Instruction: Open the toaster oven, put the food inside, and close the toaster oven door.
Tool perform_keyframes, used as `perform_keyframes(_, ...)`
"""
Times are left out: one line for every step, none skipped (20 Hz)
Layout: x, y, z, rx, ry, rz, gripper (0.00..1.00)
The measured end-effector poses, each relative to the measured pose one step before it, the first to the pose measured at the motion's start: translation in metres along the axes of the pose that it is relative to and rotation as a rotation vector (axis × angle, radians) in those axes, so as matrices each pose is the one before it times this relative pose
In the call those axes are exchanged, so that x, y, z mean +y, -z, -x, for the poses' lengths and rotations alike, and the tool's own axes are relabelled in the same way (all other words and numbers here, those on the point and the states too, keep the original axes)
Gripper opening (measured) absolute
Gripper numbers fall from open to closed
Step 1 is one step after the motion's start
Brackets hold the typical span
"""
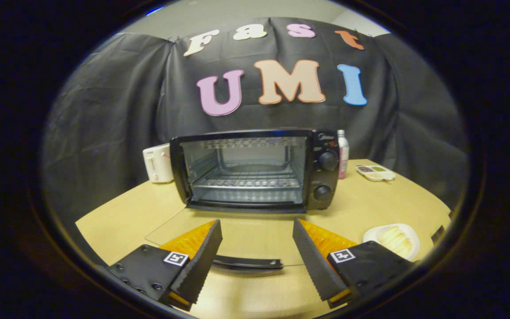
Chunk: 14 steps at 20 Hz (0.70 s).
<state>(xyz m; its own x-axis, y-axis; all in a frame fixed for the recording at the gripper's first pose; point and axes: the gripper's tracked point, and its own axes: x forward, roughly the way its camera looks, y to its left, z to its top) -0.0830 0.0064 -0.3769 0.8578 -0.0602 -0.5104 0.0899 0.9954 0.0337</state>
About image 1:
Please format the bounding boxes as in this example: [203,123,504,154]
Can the black toaster oven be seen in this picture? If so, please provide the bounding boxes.
[145,128,341,271]

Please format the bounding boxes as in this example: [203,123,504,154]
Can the black backdrop cloth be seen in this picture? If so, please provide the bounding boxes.
[42,17,469,222]

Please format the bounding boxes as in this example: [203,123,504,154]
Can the white pop-up toaster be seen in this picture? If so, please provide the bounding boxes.
[143,143,174,184]

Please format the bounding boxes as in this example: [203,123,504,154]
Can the pale yellow food slices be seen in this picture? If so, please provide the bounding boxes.
[378,226,413,257]

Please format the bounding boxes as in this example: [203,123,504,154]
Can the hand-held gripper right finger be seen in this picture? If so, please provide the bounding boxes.
[292,218,415,310]

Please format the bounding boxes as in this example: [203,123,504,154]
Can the white bottle with pink label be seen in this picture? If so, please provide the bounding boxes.
[337,129,350,179]

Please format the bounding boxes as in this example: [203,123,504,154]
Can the white divided sauce tray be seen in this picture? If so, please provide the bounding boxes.
[356,165,396,182]

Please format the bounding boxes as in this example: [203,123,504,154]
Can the white plate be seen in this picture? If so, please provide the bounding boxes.
[363,223,420,261]

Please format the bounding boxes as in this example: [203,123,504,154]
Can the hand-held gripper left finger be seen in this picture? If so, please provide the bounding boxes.
[107,219,223,312]

